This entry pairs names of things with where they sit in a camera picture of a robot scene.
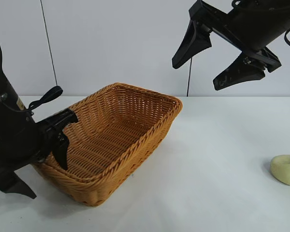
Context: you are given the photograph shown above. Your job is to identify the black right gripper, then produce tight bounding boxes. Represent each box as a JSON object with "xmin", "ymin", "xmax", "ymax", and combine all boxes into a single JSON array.
[{"xmin": 171, "ymin": 0, "xmax": 290, "ymax": 91}]

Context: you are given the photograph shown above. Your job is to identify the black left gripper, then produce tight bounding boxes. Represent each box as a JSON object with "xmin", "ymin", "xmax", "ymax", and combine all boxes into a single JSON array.
[{"xmin": 0, "ymin": 81, "xmax": 79, "ymax": 200}]

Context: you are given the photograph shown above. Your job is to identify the tan woven wicker basket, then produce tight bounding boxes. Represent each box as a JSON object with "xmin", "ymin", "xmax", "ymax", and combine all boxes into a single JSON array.
[{"xmin": 32, "ymin": 82, "xmax": 184, "ymax": 207}]

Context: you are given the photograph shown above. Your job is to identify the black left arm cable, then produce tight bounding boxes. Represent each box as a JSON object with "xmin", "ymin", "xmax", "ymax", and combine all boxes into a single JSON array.
[{"xmin": 1, "ymin": 86, "xmax": 64, "ymax": 117}]

